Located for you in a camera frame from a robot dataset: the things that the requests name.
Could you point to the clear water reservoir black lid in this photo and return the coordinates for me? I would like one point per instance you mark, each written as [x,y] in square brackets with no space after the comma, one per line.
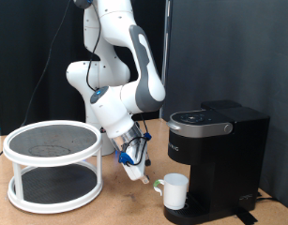
[220,104]

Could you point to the white mug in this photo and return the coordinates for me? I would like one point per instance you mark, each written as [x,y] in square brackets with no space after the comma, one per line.
[174,192]

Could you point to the black curtain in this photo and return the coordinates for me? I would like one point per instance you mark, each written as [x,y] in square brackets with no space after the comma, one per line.
[12,47]

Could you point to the black tape strip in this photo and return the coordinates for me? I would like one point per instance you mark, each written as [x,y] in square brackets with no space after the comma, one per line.
[246,217]

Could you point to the black Keurig coffee machine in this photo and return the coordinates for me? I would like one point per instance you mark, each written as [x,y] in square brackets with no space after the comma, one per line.
[231,156]

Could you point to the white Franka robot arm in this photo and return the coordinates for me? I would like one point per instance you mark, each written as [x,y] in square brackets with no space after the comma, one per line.
[118,78]

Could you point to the white two-tier turntable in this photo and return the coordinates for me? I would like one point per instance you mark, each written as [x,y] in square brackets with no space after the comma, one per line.
[53,137]

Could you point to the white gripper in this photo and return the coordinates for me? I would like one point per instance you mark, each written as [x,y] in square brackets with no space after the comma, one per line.
[134,167]

